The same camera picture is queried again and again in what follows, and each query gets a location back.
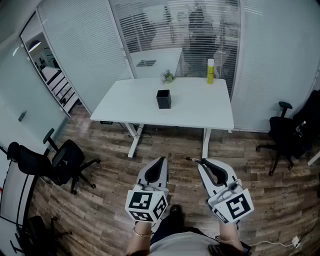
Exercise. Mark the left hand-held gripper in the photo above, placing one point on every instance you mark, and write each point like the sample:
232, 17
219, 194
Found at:
146, 202

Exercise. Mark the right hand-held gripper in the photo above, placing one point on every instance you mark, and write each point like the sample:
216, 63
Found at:
235, 203

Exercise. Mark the dark marker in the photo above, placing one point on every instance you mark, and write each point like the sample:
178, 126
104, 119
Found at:
192, 159

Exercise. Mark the black square pen holder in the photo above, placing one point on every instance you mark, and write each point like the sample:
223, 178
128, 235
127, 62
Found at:
164, 100

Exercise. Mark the person's left forearm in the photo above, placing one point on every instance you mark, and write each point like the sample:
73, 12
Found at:
140, 241

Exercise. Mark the person's right forearm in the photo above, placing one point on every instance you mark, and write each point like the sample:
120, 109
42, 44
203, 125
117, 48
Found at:
228, 237

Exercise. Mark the person's black shoe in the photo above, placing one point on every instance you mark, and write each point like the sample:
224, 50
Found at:
176, 209

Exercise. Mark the person's dark trousers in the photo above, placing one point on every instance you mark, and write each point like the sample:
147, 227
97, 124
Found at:
172, 225

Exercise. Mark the white standing desk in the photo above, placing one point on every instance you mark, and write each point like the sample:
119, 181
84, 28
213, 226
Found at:
150, 107

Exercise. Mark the desk height control panel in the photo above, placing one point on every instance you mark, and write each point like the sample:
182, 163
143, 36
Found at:
106, 122

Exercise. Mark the person's white shirt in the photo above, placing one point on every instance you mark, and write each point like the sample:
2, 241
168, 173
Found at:
180, 246

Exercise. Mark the black office chair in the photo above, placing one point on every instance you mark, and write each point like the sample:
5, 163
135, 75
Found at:
287, 135
62, 162

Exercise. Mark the small potted plant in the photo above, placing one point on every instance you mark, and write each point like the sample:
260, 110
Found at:
168, 77

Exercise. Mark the yellow spray can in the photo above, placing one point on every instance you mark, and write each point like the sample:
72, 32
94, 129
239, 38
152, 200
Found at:
210, 72

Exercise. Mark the white table with black frame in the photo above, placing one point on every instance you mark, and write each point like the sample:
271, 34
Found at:
12, 195

